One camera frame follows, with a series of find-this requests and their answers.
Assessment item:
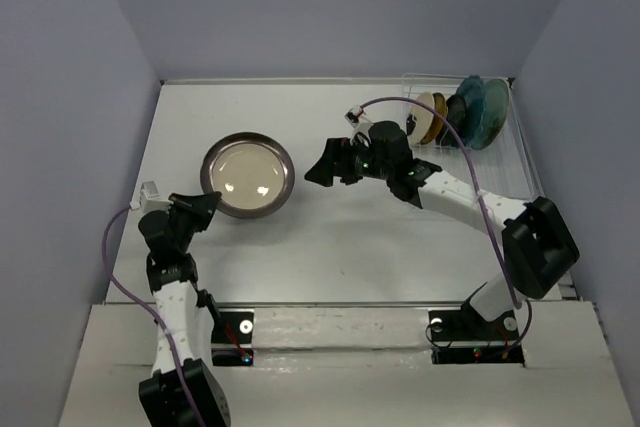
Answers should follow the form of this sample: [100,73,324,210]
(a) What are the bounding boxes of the grey brown rimmed plate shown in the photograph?
[199,132,296,219]

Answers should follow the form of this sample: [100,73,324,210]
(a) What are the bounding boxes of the amber patterned plate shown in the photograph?
[426,92,448,143]

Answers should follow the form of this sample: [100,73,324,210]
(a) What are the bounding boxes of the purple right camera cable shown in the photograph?
[349,96,533,361]

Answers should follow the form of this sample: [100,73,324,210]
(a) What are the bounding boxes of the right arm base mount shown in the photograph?
[425,309,525,365]

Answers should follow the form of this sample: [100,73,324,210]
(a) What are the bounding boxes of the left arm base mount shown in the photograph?
[211,310,255,367]

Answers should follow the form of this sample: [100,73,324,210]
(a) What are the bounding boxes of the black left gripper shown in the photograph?
[163,191,220,254]

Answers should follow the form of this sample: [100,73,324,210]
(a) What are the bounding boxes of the cream plate with black spot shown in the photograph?
[406,92,435,146]

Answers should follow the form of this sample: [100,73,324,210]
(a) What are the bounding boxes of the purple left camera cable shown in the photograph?
[103,206,206,427]

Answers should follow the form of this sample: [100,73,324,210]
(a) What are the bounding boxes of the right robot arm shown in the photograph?
[305,121,580,339]

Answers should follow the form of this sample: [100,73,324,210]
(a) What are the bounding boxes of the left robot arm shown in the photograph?
[138,192,231,426]

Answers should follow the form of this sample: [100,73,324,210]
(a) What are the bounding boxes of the light green flower plate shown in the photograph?
[470,79,511,150]

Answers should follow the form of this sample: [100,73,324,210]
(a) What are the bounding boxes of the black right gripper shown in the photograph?
[304,137,393,188]

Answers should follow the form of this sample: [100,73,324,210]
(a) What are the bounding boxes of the black round plate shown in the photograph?
[442,94,467,146]

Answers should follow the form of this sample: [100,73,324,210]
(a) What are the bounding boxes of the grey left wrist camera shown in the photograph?
[129,181,171,215]

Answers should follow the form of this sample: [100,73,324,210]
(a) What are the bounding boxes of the teal scalloped plate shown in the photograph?
[456,75,486,145]

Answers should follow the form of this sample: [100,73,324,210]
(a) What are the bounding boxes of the clear wire dish rack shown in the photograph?
[401,73,539,200]

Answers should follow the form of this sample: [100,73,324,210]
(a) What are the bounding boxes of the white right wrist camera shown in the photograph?
[345,106,373,146]

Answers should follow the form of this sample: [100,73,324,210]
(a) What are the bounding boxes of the purple camera cable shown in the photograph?
[103,206,206,427]
[349,96,533,361]

